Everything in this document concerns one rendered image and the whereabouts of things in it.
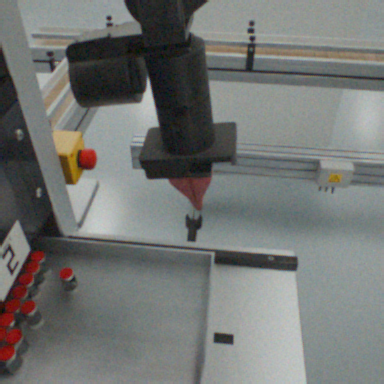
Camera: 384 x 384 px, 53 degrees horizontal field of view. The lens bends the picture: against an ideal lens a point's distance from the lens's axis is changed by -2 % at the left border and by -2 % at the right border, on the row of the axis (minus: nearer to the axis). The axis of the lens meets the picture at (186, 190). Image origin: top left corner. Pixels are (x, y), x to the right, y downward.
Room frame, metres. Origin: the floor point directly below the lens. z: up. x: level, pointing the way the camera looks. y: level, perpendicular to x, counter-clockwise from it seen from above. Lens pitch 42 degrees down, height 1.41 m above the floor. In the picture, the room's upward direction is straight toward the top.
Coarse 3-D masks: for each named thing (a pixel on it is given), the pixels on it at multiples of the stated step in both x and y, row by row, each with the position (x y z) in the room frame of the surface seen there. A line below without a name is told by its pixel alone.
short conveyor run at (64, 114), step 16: (64, 64) 1.03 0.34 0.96; (48, 80) 0.92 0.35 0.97; (64, 80) 1.00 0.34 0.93; (48, 96) 0.91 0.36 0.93; (64, 96) 0.85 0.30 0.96; (48, 112) 0.76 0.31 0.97; (64, 112) 0.82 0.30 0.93; (80, 112) 0.86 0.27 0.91; (96, 112) 0.97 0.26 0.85; (64, 128) 0.76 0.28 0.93; (80, 128) 0.84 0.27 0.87
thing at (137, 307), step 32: (64, 256) 0.42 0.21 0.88; (96, 256) 0.42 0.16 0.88; (128, 256) 0.42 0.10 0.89; (160, 256) 0.41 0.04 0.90; (192, 256) 0.40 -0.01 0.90; (96, 288) 0.36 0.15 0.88; (128, 288) 0.36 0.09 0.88; (160, 288) 0.36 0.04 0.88; (192, 288) 0.36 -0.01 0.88; (64, 320) 0.30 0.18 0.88; (96, 320) 0.30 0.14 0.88; (128, 320) 0.30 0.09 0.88; (160, 320) 0.30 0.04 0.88; (192, 320) 0.30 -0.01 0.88; (32, 352) 0.25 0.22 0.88; (64, 352) 0.25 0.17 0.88; (96, 352) 0.25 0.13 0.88; (128, 352) 0.25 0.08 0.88; (160, 352) 0.25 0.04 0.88; (192, 352) 0.25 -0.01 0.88
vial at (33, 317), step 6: (24, 306) 0.29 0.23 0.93; (30, 306) 0.29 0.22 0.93; (36, 306) 0.30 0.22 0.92; (24, 312) 0.29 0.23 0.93; (30, 312) 0.29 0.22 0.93; (36, 312) 0.29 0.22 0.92; (30, 318) 0.28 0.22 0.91; (36, 318) 0.29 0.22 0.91; (42, 318) 0.30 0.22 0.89; (30, 324) 0.28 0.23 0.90; (36, 324) 0.29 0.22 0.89
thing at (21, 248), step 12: (12, 228) 0.33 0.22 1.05; (12, 240) 0.32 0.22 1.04; (24, 240) 0.34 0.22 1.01; (0, 252) 0.30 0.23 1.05; (24, 252) 0.33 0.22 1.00; (0, 264) 0.29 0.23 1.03; (12, 264) 0.31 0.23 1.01; (0, 276) 0.28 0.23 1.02; (12, 276) 0.30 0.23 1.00; (0, 288) 0.27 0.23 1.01
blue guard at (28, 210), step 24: (0, 120) 0.39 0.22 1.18; (24, 120) 0.44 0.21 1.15; (0, 144) 0.37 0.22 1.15; (24, 144) 0.42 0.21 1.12; (0, 168) 0.36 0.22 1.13; (24, 168) 0.40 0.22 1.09; (0, 192) 0.34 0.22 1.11; (24, 192) 0.38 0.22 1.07; (0, 216) 0.32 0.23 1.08; (24, 216) 0.37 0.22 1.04; (0, 240) 0.31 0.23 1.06
